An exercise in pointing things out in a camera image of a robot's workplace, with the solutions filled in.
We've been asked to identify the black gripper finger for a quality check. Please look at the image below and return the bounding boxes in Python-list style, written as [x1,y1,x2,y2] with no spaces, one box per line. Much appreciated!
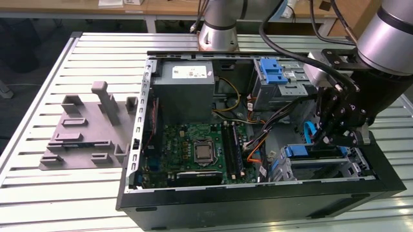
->
[331,125,374,147]
[311,86,343,150]

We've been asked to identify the metal optical drive cage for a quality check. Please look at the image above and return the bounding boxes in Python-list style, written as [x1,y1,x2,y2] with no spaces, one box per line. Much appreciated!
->
[251,58,319,112]

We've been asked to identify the blue plastic drive latch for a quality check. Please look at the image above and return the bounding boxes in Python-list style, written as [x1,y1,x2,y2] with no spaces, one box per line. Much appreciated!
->
[259,58,287,85]

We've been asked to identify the black RAM slot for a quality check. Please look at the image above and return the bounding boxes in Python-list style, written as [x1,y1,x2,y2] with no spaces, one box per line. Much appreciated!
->
[232,123,244,177]
[223,122,235,179]

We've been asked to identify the brown wooden cabinet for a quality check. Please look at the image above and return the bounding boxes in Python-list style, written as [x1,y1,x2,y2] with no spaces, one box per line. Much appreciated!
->
[327,0,385,39]

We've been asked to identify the green motherboard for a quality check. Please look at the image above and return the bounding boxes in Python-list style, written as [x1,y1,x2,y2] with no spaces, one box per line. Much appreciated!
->
[141,122,259,188]

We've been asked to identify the silver CPU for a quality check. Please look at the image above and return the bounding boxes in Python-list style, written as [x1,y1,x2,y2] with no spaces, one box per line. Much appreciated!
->
[195,145,214,159]

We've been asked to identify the metal CPU socket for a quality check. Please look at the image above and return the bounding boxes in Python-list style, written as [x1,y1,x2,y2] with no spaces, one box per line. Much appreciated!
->
[192,138,216,168]

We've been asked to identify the grey power supply unit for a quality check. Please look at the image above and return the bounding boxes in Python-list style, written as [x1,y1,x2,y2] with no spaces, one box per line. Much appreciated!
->
[151,60,215,124]

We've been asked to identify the black PC case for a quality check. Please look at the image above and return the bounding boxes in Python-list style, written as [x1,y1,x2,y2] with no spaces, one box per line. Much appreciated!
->
[115,50,407,232]

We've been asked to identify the black graphics card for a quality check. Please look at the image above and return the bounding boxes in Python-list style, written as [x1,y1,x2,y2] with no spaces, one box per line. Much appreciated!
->
[167,170,223,187]

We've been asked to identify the wooden desk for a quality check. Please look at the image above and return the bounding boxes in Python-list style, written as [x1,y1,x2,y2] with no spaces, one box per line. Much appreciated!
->
[0,0,342,37]

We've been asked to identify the grey parts rack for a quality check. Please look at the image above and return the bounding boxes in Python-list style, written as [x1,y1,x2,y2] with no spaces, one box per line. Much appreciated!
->
[37,81,139,171]

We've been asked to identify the white paper sheet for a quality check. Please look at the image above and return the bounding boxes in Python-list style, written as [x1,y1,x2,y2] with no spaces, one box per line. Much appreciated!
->
[97,0,123,9]

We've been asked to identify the grey desk foot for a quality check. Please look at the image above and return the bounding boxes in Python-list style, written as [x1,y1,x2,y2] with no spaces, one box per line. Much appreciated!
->
[0,79,15,100]

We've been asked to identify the blue data wire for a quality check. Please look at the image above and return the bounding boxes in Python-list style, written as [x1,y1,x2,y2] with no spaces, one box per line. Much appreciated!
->
[302,120,319,145]

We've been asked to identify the black cable bundle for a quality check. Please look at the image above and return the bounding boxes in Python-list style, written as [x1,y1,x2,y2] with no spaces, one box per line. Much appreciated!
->
[258,145,270,183]
[243,95,319,150]

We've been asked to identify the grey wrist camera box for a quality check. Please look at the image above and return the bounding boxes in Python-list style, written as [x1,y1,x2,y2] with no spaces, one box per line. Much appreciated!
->
[305,52,339,87]

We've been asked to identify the light blue wire with label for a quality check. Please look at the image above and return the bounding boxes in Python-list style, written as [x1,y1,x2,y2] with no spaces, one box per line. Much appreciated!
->
[247,149,268,176]

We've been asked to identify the multicolour power wire bundle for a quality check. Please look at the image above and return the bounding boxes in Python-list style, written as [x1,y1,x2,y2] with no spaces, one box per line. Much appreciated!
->
[212,110,268,124]

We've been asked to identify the yellow wires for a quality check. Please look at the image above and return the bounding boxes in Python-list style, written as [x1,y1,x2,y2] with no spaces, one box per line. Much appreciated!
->
[212,76,242,113]

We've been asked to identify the orange red wire bundle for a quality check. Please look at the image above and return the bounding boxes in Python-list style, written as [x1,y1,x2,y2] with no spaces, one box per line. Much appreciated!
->
[246,142,267,163]

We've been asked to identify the thick black cable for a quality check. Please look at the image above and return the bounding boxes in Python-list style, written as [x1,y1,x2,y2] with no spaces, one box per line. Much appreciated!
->
[259,0,354,91]

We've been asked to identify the black cable with metal plug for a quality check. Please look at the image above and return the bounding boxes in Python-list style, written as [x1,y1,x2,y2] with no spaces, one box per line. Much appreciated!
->
[190,0,208,33]

